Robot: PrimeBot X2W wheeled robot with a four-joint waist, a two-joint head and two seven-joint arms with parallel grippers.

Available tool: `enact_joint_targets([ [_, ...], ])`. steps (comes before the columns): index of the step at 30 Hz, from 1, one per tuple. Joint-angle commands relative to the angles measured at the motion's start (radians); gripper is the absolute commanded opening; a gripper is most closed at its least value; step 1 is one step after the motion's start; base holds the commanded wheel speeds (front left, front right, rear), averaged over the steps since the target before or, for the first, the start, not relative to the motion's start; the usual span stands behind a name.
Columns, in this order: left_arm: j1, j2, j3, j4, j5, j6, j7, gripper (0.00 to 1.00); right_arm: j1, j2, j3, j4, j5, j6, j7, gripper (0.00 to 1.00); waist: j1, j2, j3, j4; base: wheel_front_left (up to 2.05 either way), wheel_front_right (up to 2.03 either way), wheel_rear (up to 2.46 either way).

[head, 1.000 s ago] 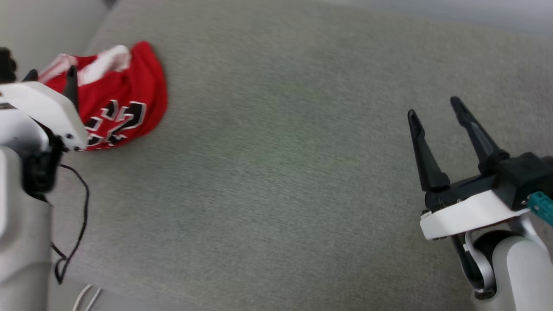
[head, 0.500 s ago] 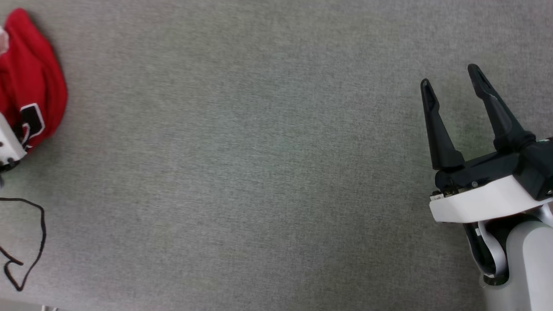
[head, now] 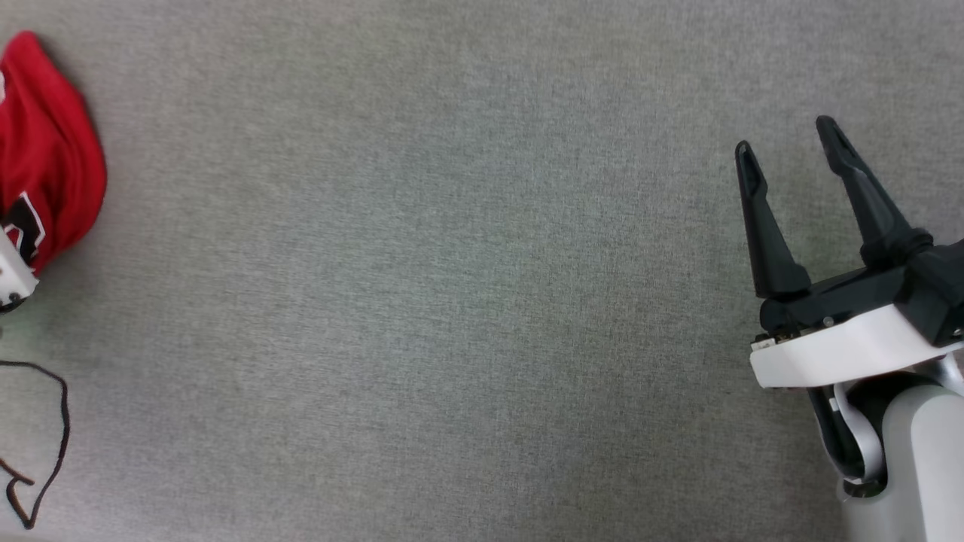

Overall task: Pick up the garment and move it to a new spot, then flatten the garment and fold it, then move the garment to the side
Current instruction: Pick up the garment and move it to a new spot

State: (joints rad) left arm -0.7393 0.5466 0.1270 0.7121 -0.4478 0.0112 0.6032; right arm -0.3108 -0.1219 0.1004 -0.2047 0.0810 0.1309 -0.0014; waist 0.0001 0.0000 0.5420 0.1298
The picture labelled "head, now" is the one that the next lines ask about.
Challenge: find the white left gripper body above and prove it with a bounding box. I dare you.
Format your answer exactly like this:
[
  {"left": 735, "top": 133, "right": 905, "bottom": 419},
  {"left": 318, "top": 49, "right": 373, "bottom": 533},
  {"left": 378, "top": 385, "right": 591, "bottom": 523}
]
[{"left": 0, "top": 226, "right": 39, "bottom": 312}]

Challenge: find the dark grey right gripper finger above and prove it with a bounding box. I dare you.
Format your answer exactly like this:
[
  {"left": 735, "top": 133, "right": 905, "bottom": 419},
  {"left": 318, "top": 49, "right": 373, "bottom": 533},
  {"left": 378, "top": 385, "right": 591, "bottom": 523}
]
[
  {"left": 734, "top": 141, "right": 812, "bottom": 300},
  {"left": 816, "top": 115, "right": 935, "bottom": 270}
]

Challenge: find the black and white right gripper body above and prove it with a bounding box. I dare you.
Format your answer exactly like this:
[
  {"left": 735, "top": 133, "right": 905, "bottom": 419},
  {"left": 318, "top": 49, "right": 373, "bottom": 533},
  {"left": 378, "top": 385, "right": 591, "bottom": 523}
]
[{"left": 749, "top": 265, "right": 964, "bottom": 389}]

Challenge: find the red basketball jersey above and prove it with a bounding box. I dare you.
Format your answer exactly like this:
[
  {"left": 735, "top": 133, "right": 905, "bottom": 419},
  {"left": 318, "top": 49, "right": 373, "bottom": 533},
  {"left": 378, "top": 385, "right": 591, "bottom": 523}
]
[{"left": 0, "top": 30, "right": 108, "bottom": 276}]

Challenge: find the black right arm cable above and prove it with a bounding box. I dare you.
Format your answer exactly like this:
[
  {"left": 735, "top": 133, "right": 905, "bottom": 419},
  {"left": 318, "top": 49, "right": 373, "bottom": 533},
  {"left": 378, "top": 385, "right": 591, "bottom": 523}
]
[{"left": 808, "top": 385, "right": 867, "bottom": 484}]

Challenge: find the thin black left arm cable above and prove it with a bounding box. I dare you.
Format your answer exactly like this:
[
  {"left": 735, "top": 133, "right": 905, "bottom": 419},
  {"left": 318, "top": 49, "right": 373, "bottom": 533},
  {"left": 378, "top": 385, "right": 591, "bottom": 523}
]
[{"left": 0, "top": 360, "right": 72, "bottom": 529}]

